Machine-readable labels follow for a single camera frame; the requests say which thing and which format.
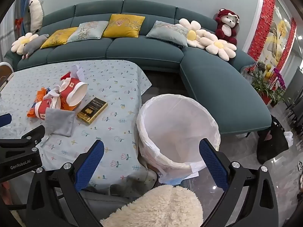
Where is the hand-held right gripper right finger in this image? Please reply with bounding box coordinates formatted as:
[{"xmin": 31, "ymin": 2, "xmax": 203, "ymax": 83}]
[{"xmin": 198, "ymin": 138, "xmax": 280, "ymax": 227}]

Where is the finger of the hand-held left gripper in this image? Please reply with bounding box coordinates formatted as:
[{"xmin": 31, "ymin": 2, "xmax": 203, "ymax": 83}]
[
  {"xmin": 0, "ymin": 113, "xmax": 12, "ymax": 128},
  {"xmin": 0, "ymin": 124, "xmax": 46, "ymax": 149}
]

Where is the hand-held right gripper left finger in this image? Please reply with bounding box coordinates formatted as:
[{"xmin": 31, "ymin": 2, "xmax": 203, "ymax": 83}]
[{"xmin": 26, "ymin": 139, "xmax": 109, "ymax": 227}]

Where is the small red white paper cup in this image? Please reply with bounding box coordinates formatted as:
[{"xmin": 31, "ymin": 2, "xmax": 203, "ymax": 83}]
[{"xmin": 35, "ymin": 96, "xmax": 62, "ymax": 120}]

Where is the grey drawstring pouch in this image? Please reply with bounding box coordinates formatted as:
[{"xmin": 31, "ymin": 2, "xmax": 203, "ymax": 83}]
[{"xmin": 39, "ymin": 109, "xmax": 76, "ymax": 147}]

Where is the orange wrapper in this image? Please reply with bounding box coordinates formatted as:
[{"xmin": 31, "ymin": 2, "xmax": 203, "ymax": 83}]
[{"xmin": 27, "ymin": 87, "xmax": 78, "ymax": 118}]

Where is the black gold box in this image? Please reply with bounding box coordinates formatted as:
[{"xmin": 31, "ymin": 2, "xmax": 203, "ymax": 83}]
[{"xmin": 77, "ymin": 97, "xmax": 108, "ymax": 125}]

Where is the trash bin with white liner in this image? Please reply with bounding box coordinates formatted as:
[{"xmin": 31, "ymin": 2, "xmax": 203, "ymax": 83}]
[{"xmin": 136, "ymin": 94, "xmax": 221, "ymax": 179}]

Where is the white paper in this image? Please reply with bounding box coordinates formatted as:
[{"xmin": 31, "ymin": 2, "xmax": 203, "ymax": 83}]
[
  {"xmin": 284, "ymin": 131, "xmax": 294, "ymax": 147},
  {"xmin": 70, "ymin": 64, "xmax": 86, "ymax": 82}
]

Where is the wooden chair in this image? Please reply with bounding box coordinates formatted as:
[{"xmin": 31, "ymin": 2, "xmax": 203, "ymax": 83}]
[{"xmin": 0, "ymin": 61, "xmax": 14, "ymax": 93}]

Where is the black bag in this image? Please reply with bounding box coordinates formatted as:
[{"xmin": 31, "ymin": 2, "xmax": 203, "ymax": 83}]
[{"xmin": 257, "ymin": 115, "xmax": 290, "ymax": 165}]

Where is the floral light blue tablecloth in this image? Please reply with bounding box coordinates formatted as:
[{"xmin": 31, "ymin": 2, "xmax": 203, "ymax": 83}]
[{"xmin": 0, "ymin": 60, "xmax": 152, "ymax": 194}]

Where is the cream fluffy seat cushion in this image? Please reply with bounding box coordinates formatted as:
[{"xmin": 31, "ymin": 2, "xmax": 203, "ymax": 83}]
[{"xmin": 101, "ymin": 184, "xmax": 204, "ymax": 227}]

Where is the white paper on floor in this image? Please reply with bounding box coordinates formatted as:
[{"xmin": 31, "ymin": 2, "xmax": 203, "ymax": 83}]
[{"xmin": 284, "ymin": 131, "xmax": 294, "ymax": 147}]

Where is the white daisy cushion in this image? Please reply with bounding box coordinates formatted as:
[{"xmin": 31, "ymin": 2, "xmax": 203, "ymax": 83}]
[
  {"xmin": 179, "ymin": 19, "xmax": 209, "ymax": 48},
  {"xmin": 11, "ymin": 33, "xmax": 39, "ymax": 54},
  {"xmin": 201, "ymin": 32, "xmax": 237, "ymax": 61}
]

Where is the grey plush toy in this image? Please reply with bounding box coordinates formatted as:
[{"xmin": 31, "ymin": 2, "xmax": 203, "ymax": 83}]
[{"xmin": 22, "ymin": 34, "xmax": 50, "ymax": 59}]

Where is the potted orchid plant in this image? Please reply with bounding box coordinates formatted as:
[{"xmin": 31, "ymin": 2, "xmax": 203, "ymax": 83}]
[{"xmin": 250, "ymin": 61, "xmax": 287, "ymax": 105}]

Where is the plain yellow embroidered cushion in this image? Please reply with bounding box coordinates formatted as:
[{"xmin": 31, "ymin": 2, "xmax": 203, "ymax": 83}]
[{"xmin": 40, "ymin": 27, "xmax": 78, "ymax": 49}]

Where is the dark dining chair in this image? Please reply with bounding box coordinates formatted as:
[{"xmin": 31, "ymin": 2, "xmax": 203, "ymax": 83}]
[{"xmin": 283, "ymin": 66, "xmax": 303, "ymax": 123}]

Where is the long white plush toy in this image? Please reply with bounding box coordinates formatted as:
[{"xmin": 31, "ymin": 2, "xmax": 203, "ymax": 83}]
[{"xmin": 28, "ymin": 0, "xmax": 43, "ymax": 33}]

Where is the blue curtain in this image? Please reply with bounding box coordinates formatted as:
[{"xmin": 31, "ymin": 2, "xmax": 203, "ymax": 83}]
[{"xmin": 13, "ymin": 0, "xmax": 34, "ymax": 32}]

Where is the light blue embroidered cushion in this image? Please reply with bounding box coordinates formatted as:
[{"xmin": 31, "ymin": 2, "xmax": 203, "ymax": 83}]
[
  {"xmin": 67, "ymin": 21, "xmax": 109, "ymax": 44},
  {"xmin": 146, "ymin": 21, "xmax": 189, "ymax": 47}
]

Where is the teal sectional sofa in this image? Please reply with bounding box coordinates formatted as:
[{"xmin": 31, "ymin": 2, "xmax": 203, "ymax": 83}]
[{"xmin": 5, "ymin": 0, "xmax": 272, "ymax": 138}]

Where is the red bear plush toy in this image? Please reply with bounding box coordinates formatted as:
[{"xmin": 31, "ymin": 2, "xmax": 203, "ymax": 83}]
[{"xmin": 215, "ymin": 9, "xmax": 240, "ymax": 46}]

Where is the yellow cushion with pink flower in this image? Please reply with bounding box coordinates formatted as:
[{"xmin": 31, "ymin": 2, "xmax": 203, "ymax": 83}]
[{"xmin": 102, "ymin": 14, "xmax": 145, "ymax": 38}]

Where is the red brick wall decoration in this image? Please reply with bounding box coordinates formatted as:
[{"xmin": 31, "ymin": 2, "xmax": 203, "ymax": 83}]
[{"xmin": 246, "ymin": 0, "xmax": 297, "ymax": 64}]

